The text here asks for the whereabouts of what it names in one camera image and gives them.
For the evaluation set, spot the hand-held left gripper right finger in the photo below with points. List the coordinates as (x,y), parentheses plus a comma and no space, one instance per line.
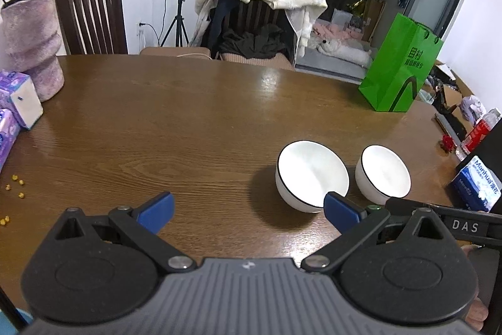
(339,211)

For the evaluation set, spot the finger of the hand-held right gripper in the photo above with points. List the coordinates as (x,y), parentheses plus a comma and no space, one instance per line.
(404,206)

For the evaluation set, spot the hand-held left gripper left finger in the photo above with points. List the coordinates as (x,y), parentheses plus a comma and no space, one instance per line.
(157,209)

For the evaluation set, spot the white bowl with dark rim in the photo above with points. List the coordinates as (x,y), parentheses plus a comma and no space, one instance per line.
(382,174)
(310,170)

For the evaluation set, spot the person's right hand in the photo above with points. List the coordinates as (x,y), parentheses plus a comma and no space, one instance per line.
(480,315)

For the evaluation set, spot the blue tissue box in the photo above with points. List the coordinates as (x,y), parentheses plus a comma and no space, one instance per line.
(476,182)

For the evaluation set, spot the small red ornament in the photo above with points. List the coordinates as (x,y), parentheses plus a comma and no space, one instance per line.
(446,142)

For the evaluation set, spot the black paper bag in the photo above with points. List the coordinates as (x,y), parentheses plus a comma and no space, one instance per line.
(495,150)

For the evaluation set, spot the red label water bottle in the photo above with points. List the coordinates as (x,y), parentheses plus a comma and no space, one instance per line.
(476,133)

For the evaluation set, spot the lilac crumpled cloth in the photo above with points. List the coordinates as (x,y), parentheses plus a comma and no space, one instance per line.
(472,107)

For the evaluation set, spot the green paper bag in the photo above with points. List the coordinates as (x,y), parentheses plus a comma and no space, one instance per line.
(392,76)

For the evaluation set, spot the scattered yellow beads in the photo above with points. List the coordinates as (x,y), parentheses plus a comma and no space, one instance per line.
(21,182)

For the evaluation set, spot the open cardboard box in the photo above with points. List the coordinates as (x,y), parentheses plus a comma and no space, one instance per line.
(445,74)

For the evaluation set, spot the grey mattress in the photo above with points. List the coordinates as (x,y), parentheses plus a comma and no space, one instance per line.
(325,64)

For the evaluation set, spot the tan cushioned seat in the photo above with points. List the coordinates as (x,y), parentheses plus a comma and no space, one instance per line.
(172,52)

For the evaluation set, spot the wooden chair with cushion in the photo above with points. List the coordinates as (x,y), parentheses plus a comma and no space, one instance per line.
(274,62)

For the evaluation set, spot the white plush toy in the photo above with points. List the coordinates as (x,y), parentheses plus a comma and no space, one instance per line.
(333,46)

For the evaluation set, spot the purple tissue pack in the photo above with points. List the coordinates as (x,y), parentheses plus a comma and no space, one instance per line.
(15,91)
(6,138)

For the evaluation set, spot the pink blanket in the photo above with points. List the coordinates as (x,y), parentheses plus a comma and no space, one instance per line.
(337,31)

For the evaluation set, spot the dark crumpled garment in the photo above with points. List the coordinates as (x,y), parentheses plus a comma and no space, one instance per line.
(255,42)

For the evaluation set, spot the navy pants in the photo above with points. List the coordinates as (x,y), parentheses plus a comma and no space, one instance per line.
(219,21)

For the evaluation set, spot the pink textured vase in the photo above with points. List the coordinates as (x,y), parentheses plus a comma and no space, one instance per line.
(31,44)

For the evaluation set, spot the white wall socket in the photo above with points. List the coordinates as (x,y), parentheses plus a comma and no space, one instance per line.
(140,29)

